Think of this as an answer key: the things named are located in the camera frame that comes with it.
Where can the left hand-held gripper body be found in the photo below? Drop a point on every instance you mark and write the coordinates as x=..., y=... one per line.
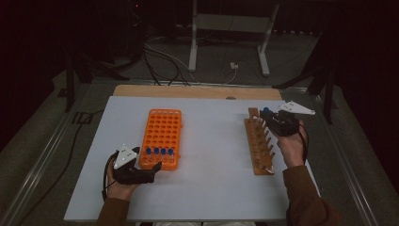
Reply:
x=131, y=175

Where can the black tripod stand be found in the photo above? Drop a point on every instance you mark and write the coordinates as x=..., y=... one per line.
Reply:
x=75, y=72
x=326, y=88

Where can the person's left hand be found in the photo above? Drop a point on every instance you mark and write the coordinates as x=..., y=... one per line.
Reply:
x=120, y=191

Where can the wooden test tube rack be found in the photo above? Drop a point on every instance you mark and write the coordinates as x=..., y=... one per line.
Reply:
x=255, y=147

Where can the white table mat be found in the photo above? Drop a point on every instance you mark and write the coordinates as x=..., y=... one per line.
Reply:
x=213, y=157

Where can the grey metal stand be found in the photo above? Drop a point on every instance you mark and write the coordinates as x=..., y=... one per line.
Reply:
x=232, y=23

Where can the orange plastic test tube rack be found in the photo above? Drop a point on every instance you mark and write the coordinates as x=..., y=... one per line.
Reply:
x=163, y=128

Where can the person's right hand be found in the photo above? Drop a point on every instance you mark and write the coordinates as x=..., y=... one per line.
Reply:
x=291, y=150

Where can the black equipment with red light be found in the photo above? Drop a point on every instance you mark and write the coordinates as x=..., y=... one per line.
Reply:
x=135, y=28

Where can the blue-capped glass test tube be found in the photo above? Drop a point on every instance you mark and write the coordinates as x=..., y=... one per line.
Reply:
x=163, y=151
x=170, y=152
x=266, y=110
x=148, y=151
x=156, y=150

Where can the white plug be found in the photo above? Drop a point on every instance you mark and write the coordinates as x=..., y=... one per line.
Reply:
x=234, y=65

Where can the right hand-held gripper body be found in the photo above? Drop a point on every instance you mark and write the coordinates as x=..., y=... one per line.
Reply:
x=284, y=125

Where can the metal floor rail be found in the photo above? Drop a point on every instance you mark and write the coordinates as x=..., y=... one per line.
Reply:
x=348, y=175
x=37, y=175

